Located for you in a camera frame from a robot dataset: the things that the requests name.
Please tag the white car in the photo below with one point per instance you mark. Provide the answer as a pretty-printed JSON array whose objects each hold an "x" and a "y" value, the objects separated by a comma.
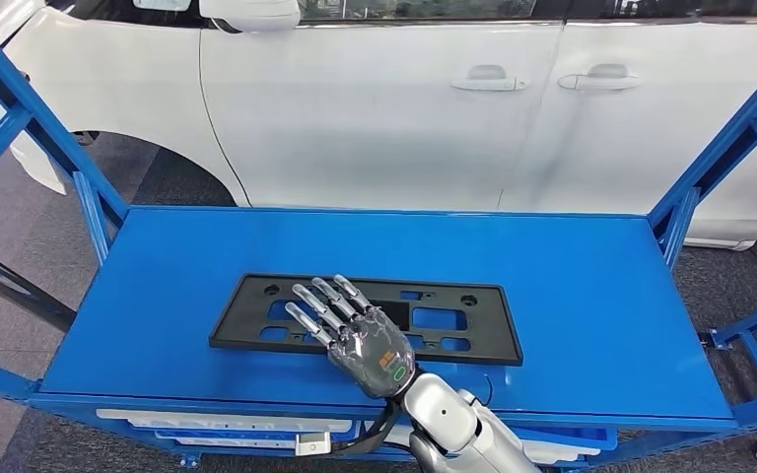
[{"x": 385, "y": 117}]

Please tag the white car side mirror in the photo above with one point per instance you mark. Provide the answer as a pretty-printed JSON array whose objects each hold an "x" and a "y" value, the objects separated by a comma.
[{"x": 248, "y": 13}]

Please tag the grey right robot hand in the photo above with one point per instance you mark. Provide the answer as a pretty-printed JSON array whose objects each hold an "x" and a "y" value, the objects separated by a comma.
[{"x": 372, "y": 352}]

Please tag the dark pole chrome base stand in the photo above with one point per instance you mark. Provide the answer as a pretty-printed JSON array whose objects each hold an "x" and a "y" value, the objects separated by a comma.
[{"x": 19, "y": 290}]

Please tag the black plastic plate bracket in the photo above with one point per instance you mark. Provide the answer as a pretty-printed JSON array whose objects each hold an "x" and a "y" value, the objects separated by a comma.
[{"x": 496, "y": 339}]

